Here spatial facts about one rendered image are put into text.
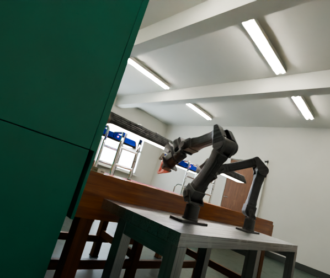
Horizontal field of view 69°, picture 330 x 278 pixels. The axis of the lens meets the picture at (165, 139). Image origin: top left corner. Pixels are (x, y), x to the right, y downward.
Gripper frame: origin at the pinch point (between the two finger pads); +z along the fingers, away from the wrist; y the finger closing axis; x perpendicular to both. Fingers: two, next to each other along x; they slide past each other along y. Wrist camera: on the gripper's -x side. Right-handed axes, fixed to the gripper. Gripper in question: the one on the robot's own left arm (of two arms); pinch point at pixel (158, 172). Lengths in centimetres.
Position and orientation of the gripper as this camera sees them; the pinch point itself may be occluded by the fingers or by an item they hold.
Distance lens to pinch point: 135.5
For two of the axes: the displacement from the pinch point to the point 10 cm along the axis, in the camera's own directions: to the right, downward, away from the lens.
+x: 2.2, 7.4, -6.4
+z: -6.8, 5.8, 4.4
